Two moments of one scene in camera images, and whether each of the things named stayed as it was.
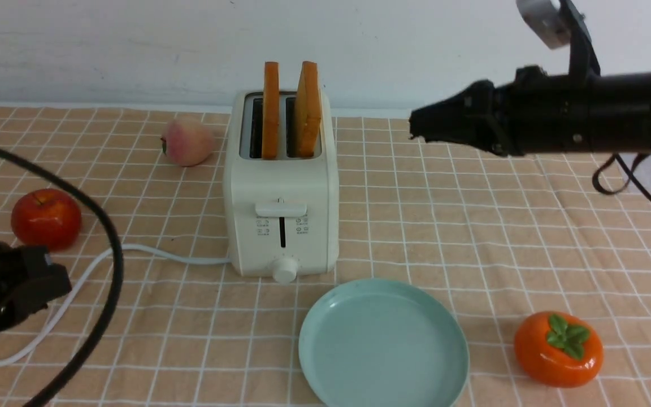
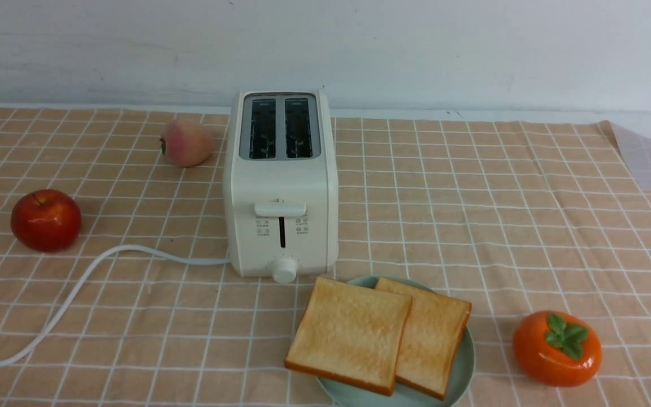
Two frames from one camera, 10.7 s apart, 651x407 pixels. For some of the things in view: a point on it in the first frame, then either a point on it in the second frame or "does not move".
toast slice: (270, 111) → (351, 332)
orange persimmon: (557, 350) does not move
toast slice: (308, 113) → (434, 330)
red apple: (46, 217) does not move
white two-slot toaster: (281, 215) does not move
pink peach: (188, 141) does not move
